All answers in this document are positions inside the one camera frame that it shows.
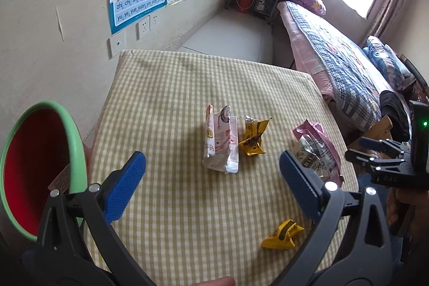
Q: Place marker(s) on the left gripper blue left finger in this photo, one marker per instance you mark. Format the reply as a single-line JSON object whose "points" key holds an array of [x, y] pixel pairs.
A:
{"points": [[120, 186]]}

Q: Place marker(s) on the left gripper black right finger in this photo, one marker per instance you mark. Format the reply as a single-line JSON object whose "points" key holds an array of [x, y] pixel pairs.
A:
{"points": [[305, 185]]}

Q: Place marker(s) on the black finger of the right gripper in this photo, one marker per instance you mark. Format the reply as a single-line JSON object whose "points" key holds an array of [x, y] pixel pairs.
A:
{"points": [[360, 158]]}

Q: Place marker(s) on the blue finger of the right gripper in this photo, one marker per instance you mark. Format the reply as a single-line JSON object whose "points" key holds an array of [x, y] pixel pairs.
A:
{"points": [[372, 144]]}

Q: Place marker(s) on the pink purple snack bag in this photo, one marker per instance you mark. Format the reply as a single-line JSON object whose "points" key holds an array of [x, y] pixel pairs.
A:
{"points": [[314, 150]]}

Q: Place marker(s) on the small yellow wrapper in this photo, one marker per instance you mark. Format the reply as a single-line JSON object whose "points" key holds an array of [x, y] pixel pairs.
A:
{"points": [[284, 237]]}

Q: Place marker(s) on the yellow black candy wrapper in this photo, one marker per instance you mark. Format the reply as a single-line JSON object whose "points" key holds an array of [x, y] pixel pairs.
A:
{"points": [[252, 141]]}

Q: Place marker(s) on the white strawberry Pocky bag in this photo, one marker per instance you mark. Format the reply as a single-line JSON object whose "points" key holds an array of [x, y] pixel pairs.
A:
{"points": [[221, 150]]}

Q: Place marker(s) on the person's right hand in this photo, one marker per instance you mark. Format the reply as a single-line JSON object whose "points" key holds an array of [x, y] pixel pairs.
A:
{"points": [[407, 213]]}

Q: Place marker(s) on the wooden chair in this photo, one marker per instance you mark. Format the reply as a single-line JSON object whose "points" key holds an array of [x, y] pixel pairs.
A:
{"points": [[379, 131]]}

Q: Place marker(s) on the black clothing on bed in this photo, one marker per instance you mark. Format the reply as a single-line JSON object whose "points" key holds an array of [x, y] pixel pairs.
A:
{"points": [[392, 107]]}

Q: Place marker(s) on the blue floral pillow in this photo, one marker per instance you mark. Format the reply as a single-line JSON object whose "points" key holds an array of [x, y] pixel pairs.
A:
{"points": [[388, 64]]}

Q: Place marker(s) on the red bin with green rim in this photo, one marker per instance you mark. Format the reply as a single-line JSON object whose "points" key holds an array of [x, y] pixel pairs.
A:
{"points": [[43, 141]]}

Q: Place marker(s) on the bed with plaid quilt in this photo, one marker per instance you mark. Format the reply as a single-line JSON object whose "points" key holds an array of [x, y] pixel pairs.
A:
{"points": [[349, 83]]}

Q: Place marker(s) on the small red bucket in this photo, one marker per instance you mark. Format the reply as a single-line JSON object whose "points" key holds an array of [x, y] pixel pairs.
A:
{"points": [[244, 5]]}

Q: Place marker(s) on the white single wall outlet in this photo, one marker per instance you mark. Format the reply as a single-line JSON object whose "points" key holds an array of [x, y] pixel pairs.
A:
{"points": [[117, 43]]}

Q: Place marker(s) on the white double wall socket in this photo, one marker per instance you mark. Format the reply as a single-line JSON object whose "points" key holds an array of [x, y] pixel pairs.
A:
{"points": [[146, 25]]}

